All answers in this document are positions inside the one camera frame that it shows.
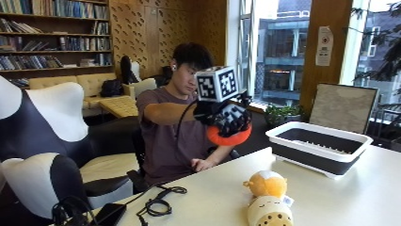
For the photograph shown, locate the orange round bowl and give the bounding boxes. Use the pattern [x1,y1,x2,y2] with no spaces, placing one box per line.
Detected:
[205,122,253,147]

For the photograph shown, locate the the person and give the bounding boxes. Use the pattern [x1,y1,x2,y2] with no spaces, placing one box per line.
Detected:
[135,41,254,186]

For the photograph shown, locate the green potted plant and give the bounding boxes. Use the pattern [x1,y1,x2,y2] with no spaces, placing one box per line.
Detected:
[263,104,305,128]

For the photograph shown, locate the white cube with black markers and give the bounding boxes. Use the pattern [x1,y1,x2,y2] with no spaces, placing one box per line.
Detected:
[194,65,241,104]

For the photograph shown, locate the orange and white plush toy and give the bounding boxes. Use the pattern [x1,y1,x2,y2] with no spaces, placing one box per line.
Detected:
[242,169,289,200]

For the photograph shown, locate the white and grey dish tub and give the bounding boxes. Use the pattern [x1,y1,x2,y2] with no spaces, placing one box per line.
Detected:
[263,121,374,181]

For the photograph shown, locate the cream cylindrical plush toy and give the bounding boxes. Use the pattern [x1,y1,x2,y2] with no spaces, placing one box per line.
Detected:
[245,195,295,226]

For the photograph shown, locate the black phone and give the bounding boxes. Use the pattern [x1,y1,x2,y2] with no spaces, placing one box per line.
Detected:
[89,202,127,226]

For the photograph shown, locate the framed beige board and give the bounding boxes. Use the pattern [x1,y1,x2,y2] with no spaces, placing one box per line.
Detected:
[307,82,379,136]

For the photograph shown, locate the yellow tufted ottoman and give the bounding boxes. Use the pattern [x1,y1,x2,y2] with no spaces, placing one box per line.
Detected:
[97,95,139,120]

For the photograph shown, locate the slim black and white chair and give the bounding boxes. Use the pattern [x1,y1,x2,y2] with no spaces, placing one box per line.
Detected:
[118,56,142,86]

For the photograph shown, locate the black backpack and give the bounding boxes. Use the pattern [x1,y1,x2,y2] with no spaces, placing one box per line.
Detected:
[98,78,125,98]

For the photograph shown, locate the white paper notice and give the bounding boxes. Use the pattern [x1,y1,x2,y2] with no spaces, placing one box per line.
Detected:
[314,25,334,68]

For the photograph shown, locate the beige tufted sofa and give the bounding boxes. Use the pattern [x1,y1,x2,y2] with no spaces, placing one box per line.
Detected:
[27,73,158,118]

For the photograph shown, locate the wooden bookshelf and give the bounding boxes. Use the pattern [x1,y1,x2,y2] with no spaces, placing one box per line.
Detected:
[0,0,115,89]

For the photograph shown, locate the large black and white chair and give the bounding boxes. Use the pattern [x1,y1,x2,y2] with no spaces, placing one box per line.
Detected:
[0,74,141,164]

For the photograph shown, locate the tree outside window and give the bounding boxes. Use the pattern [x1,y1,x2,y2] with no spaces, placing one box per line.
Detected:
[348,2,401,83]

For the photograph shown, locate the rows of books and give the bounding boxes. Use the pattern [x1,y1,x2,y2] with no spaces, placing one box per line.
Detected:
[0,0,113,89]

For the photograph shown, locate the black glove cable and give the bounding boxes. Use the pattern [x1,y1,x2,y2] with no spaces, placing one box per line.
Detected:
[174,100,198,139]

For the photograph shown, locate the black coiled cable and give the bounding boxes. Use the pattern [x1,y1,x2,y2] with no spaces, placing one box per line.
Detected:
[135,185,189,226]

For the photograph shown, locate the black cable bundle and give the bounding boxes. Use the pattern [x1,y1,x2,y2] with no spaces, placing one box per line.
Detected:
[50,196,99,226]

